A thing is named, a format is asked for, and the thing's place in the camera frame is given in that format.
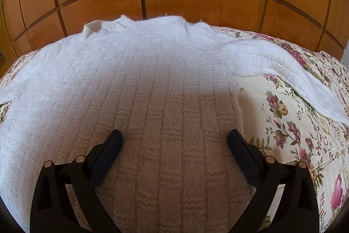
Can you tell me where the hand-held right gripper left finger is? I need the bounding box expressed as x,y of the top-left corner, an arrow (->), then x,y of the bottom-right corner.
29,129 -> 123,233

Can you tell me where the wooden wardrobe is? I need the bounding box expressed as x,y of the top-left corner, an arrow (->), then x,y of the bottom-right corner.
0,0 -> 349,66

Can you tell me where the floral bedspread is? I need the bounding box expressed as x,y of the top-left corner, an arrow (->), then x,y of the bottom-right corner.
0,26 -> 349,233

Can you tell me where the white knitted sweater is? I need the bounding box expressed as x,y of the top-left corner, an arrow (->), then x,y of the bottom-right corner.
0,15 -> 349,233

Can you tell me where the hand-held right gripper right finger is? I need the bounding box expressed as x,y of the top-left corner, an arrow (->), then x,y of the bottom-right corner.
228,129 -> 320,233

